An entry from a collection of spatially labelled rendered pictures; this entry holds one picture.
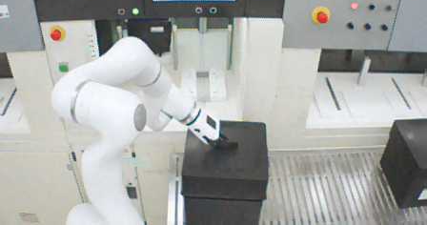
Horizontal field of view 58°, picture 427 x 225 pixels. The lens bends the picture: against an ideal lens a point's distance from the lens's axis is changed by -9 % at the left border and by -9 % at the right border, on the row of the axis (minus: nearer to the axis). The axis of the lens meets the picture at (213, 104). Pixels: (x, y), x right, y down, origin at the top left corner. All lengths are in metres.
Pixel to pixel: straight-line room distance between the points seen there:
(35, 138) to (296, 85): 1.16
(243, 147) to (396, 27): 0.74
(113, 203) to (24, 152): 1.08
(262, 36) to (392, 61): 1.05
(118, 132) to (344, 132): 1.27
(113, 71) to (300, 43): 0.83
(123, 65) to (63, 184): 1.28
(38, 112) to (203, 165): 0.80
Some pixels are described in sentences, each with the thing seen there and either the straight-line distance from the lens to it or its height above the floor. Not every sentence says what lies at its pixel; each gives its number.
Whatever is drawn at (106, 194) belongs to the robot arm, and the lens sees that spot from 1.02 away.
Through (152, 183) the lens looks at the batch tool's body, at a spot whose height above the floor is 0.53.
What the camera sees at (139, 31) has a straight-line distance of 2.13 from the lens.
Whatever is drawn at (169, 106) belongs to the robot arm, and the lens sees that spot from 1.30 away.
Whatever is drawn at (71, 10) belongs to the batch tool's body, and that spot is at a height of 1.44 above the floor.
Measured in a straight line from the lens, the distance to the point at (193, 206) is 1.50.
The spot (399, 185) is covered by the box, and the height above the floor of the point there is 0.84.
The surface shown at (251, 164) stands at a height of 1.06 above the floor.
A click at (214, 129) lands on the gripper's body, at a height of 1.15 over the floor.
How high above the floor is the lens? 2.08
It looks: 39 degrees down
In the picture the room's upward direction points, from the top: 2 degrees clockwise
